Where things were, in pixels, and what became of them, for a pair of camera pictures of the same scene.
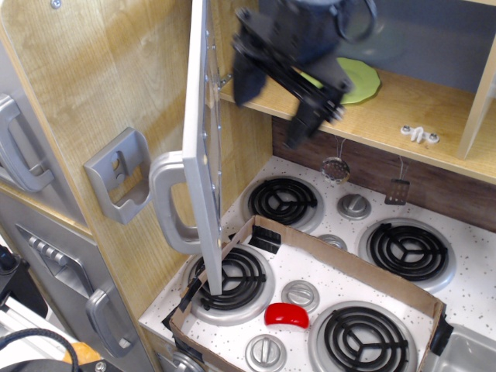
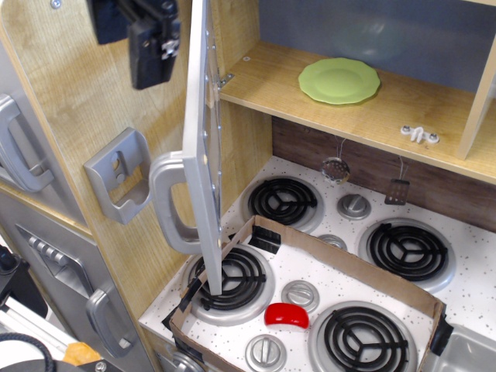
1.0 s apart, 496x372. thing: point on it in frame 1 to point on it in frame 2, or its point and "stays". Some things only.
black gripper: (320, 81) to (154, 41)
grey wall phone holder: (123, 171) stays
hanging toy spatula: (397, 191) stays
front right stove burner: (363, 336) stays
